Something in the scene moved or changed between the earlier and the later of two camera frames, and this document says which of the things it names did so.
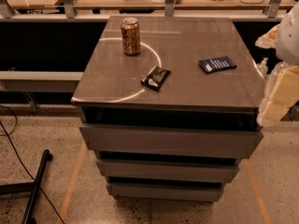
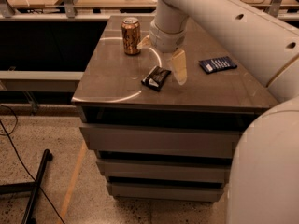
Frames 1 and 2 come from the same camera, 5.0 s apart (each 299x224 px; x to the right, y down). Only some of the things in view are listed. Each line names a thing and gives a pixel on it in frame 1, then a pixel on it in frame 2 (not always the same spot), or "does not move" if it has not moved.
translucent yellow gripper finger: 269,39 to 163,41
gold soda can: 131,35 does not move
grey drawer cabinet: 170,106 does not move
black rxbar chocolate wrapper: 155,78 does not move
